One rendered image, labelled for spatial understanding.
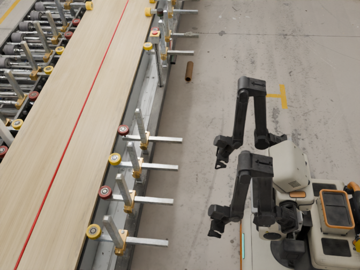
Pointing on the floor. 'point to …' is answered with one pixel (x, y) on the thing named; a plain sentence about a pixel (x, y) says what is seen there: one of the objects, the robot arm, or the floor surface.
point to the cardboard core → (189, 71)
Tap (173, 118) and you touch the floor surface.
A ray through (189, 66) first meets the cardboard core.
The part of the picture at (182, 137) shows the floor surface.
